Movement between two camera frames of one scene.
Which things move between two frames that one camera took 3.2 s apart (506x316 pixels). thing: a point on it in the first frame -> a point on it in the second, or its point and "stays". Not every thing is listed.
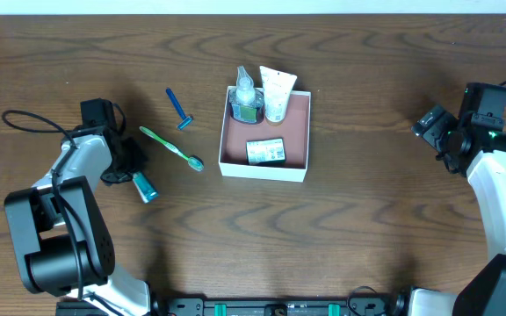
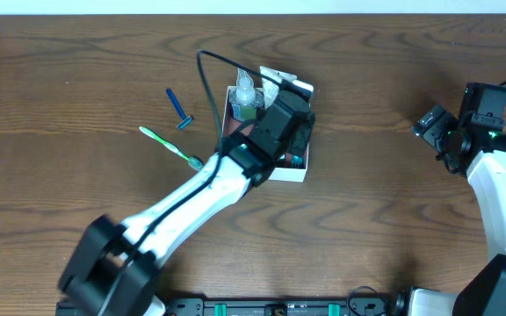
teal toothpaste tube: (146, 190) -> (297, 161)
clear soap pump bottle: (246, 102) stays
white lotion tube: (277, 89) stays
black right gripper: (436, 127) stays
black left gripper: (126, 159) -> (299, 132)
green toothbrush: (193, 162) stays
